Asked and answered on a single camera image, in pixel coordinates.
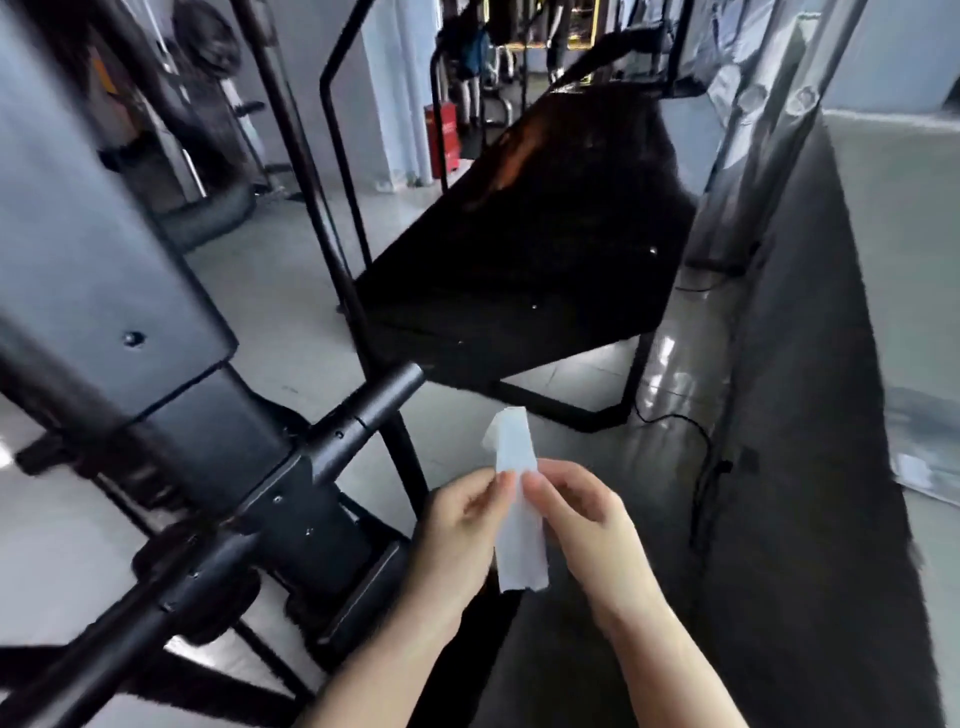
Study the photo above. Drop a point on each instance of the person's left hand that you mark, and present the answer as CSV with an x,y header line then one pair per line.
x,y
458,548

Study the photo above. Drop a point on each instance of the person's right hand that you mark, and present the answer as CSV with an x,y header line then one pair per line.
x,y
600,540

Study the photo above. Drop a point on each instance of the white wet wipe sheet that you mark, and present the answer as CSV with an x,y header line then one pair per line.
x,y
518,495

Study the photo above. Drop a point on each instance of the black elliptical machine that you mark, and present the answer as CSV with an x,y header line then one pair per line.
x,y
105,300

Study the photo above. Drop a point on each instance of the grey gym machine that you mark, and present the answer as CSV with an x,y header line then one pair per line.
x,y
195,135

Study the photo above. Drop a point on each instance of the glossy black treadmill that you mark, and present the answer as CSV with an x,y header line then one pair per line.
x,y
525,240

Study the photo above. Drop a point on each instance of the red fire extinguisher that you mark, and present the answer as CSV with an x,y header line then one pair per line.
x,y
443,138

